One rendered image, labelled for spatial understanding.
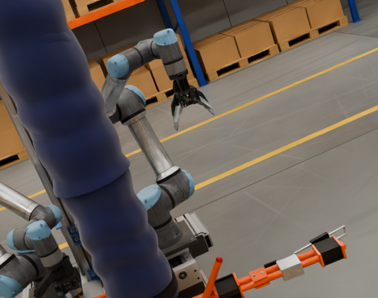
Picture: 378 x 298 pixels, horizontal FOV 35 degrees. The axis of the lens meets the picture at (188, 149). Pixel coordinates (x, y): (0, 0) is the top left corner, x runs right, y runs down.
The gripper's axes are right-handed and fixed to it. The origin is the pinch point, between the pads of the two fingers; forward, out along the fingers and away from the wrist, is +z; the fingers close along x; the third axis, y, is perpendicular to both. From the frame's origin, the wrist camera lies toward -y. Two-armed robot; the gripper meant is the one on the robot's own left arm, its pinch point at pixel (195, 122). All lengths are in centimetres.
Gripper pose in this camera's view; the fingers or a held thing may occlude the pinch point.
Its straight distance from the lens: 217.1
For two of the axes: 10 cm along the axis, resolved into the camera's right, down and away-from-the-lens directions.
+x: 9.2, -3.9, 1.0
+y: 2.2, 2.6, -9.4
